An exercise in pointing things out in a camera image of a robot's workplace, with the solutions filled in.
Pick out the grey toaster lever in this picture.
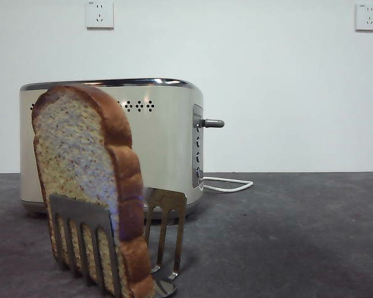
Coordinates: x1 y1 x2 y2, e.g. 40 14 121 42
196 117 226 129

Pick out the brown crust bread slice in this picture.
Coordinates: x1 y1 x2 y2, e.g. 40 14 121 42
30 84 156 298

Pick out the cream two-slot toaster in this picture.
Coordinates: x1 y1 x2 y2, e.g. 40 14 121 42
19 76 205 222

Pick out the stainless steel toast rack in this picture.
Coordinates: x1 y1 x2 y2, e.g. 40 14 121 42
48 187 187 298

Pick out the white toaster power cable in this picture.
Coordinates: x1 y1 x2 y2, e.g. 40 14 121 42
198 176 254 194

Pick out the white wall socket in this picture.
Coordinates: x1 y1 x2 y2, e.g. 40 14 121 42
86 0 115 30
355 3 373 32

